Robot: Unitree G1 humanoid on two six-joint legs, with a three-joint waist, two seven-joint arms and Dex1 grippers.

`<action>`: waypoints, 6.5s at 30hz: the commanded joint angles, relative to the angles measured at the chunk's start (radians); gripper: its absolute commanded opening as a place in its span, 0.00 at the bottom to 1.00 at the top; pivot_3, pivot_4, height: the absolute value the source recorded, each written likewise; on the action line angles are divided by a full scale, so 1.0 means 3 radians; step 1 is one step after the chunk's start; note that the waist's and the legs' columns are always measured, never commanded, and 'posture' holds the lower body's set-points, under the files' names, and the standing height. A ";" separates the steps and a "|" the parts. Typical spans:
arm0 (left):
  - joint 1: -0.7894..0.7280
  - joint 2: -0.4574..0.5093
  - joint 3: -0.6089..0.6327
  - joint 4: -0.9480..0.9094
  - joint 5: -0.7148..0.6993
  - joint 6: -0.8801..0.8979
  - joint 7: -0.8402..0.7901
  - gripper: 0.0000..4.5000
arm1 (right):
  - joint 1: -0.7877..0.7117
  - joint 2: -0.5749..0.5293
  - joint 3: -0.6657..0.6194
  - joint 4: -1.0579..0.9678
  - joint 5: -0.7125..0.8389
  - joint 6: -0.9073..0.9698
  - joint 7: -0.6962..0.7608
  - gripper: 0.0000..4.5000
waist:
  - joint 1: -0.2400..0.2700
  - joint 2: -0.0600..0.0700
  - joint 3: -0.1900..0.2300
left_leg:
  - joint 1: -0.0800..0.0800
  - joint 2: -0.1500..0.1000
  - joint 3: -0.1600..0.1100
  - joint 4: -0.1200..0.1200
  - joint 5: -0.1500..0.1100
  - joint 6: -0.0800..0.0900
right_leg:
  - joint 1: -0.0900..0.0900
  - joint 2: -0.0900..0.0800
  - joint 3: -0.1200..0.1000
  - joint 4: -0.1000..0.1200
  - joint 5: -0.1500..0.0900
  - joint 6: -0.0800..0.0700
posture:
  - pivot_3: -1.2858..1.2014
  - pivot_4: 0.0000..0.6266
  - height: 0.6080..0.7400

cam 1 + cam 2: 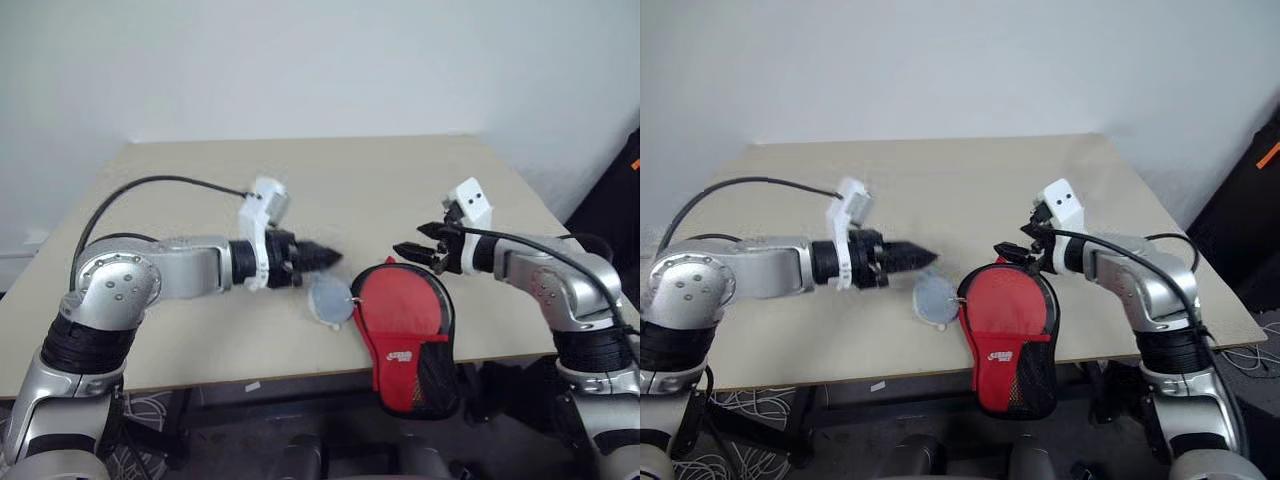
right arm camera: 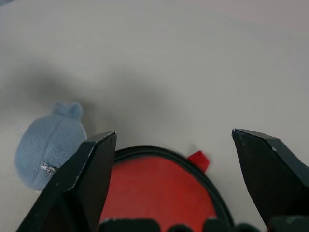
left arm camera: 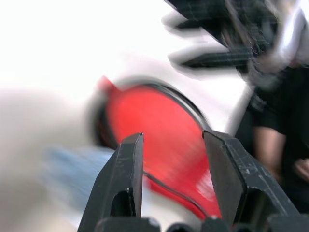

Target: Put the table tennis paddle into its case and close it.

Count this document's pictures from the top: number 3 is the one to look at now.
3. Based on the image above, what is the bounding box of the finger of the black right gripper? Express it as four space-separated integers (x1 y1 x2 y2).
180 47 253 69
163 0 242 49

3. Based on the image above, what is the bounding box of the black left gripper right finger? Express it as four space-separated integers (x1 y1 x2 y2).
201 130 309 232

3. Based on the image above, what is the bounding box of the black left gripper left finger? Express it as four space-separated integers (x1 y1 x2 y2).
79 132 145 232

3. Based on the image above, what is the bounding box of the person's bare hand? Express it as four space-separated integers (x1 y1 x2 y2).
295 156 309 176

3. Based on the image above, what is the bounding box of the light blue flat item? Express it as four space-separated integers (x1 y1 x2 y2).
42 146 119 196

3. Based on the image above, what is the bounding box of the person in black shirt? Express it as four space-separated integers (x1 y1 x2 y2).
235 64 309 218

